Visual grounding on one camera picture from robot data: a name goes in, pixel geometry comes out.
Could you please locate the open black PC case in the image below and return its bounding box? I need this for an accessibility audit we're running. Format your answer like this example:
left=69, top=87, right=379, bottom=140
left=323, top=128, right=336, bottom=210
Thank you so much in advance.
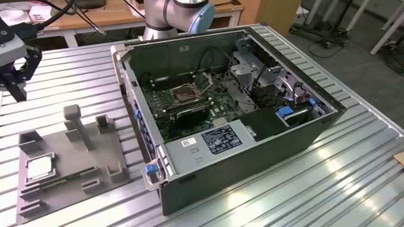
left=109, top=23, right=348, bottom=216

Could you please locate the green motherboard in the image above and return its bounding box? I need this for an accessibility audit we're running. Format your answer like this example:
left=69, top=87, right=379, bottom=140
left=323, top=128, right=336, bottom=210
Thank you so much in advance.
left=140, top=72, right=244, bottom=140

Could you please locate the black RAM slot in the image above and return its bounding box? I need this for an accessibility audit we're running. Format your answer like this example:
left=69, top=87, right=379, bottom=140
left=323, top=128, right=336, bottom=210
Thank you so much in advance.
left=163, top=98, right=212, bottom=112
left=152, top=79, right=193, bottom=91
left=151, top=75, right=195, bottom=85

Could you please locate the black flat cable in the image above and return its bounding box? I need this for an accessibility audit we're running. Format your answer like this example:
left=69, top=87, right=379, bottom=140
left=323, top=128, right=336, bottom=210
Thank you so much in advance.
left=253, top=63, right=267, bottom=84

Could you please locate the CPU socket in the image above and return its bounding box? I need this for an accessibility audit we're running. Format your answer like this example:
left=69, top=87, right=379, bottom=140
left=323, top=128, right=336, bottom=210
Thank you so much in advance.
left=168, top=85, right=207, bottom=107

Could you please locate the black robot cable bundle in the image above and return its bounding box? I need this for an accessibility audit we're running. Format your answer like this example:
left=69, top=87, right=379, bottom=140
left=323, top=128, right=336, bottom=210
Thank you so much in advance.
left=15, top=0, right=76, bottom=41

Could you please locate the white camera on black bracket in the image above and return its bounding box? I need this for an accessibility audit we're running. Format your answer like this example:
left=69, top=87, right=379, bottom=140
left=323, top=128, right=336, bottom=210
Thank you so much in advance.
left=0, top=17, right=27, bottom=63

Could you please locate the wooden cabinet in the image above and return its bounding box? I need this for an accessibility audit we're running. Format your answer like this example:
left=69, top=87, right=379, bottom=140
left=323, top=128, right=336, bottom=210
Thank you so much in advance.
left=243, top=0, right=301, bottom=38

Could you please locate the black wheeled stand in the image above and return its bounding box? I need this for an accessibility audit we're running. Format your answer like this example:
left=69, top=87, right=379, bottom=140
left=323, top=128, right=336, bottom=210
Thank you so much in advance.
left=289, top=0, right=353, bottom=50

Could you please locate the grey power supply unit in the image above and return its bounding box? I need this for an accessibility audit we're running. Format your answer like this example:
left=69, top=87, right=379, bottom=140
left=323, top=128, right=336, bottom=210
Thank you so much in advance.
left=163, top=119, right=257, bottom=177

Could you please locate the grey metal drive cage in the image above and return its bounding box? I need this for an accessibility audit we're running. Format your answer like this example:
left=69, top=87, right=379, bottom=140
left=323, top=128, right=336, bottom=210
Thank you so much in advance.
left=225, top=35, right=285, bottom=95

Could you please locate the silver disk bay bracket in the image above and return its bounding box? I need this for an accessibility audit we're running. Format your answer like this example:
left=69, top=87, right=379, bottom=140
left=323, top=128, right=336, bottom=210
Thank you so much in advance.
left=279, top=70, right=312, bottom=105

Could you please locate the white printed box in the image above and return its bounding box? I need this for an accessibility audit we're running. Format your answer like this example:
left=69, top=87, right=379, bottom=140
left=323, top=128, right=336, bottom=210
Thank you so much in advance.
left=28, top=6, right=55, bottom=22

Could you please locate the black looped cable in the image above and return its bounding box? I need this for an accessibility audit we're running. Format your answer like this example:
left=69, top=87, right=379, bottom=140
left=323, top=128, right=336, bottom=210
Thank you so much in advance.
left=192, top=46, right=236, bottom=74

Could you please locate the blue disk carrier latch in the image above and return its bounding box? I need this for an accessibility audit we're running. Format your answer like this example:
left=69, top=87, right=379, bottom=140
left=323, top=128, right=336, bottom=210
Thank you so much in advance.
left=276, top=106, right=293, bottom=122

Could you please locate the grey parts rack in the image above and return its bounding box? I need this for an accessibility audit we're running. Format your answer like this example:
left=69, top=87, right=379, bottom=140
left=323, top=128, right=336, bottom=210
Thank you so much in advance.
left=15, top=104, right=132, bottom=225

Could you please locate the black monitor base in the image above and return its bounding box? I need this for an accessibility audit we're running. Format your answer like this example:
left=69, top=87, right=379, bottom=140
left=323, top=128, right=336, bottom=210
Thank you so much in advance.
left=77, top=0, right=105, bottom=8

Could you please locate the white round dish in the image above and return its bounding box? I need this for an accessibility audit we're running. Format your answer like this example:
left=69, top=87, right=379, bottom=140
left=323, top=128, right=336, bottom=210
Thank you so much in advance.
left=0, top=9, right=25, bottom=23

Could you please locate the silver square CPU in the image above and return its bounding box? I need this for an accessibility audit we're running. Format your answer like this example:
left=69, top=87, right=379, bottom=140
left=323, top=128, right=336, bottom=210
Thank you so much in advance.
left=25, top=157, right=55, bottom=182

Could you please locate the white table frame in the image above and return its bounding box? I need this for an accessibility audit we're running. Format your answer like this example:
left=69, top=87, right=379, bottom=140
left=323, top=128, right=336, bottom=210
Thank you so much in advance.
left=368, top=7, right=404, bottom=55
left=304, top=0, right=368, bottom=33

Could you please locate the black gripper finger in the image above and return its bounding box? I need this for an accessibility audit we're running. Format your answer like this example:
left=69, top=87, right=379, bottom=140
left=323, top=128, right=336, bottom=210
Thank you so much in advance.
left=9, top=46, right=43, bottom=102

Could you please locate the green RAM stick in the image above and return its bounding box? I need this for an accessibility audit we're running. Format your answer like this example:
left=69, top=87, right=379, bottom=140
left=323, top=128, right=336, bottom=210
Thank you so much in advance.
left=39, top=168, right=97, bottom=190

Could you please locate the metal socket cover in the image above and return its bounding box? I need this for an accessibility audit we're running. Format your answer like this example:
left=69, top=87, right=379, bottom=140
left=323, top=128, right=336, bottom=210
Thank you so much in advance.
left=192, top=72, right=216, bottom=94

